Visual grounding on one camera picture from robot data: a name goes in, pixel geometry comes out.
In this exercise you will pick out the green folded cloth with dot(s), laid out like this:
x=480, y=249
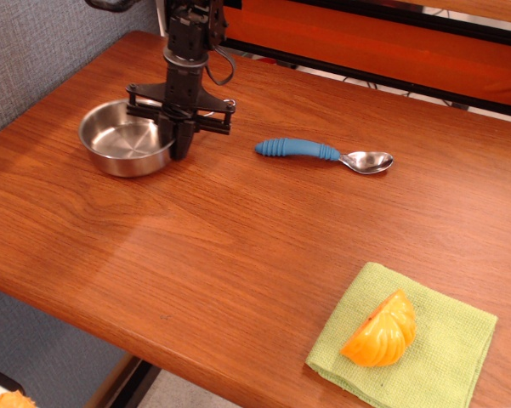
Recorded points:
x=439, y=369

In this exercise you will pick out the silver steel pan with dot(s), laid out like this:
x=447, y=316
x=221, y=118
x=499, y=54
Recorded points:
x=123, y=145

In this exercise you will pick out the orange object at corner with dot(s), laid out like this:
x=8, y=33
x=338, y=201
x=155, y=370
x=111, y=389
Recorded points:
x=15, y=399

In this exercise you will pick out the wooden table leg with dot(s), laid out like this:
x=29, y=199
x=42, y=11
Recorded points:
x=126, y=385

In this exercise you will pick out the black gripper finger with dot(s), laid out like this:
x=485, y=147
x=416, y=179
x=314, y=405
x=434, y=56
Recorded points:
x=184, y=136
x=166, y=128

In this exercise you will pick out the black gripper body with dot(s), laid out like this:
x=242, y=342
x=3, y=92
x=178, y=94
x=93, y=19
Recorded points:
x=181, y=98

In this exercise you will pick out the orange panel black frame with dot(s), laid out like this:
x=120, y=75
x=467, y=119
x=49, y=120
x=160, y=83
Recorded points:
x=458, y=51

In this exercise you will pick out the blue handled metal spoon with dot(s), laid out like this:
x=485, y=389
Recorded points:
x=361, y=162

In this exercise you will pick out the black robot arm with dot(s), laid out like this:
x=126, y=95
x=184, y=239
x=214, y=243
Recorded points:
x=195, y=28

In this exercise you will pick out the orange plastic fruit slice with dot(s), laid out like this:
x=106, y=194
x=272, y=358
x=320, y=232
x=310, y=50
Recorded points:
x=382, y=339

